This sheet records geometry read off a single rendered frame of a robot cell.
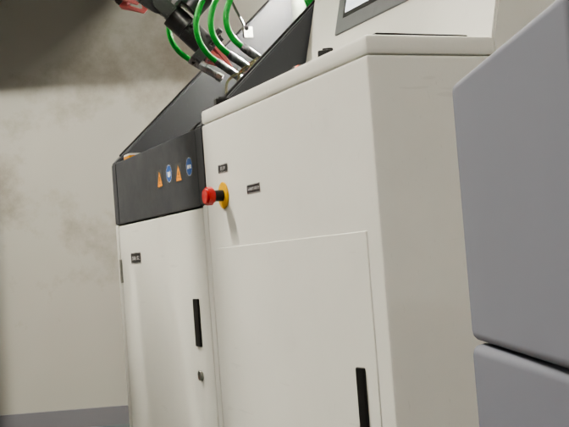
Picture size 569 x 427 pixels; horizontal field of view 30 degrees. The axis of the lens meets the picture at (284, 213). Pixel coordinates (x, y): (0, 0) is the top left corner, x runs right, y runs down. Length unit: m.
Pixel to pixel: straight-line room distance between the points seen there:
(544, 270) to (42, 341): 4.25
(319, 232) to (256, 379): 0.39
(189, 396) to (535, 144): 1.71
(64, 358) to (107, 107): 1.14
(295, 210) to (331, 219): 0.13
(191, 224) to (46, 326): 2.68
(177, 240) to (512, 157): 1.62
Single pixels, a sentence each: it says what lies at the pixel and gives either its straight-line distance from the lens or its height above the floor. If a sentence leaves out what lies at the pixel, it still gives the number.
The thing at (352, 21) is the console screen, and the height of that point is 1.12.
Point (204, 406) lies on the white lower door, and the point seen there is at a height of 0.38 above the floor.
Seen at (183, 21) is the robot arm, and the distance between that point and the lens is 2.58.
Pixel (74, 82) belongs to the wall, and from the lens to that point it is 4.90.
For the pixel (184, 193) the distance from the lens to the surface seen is 2.27.
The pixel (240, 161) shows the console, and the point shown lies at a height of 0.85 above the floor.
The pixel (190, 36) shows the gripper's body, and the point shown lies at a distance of 2.58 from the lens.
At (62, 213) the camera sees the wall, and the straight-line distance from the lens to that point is 4.85.
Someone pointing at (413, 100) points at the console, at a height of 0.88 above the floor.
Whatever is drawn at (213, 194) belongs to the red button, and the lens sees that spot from 2.03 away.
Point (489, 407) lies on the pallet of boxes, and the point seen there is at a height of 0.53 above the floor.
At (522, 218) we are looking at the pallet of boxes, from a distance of 0.75.
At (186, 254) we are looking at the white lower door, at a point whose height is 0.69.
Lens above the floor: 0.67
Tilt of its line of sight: 3 degrees up
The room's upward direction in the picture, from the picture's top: 4 degrees counter-clockwise
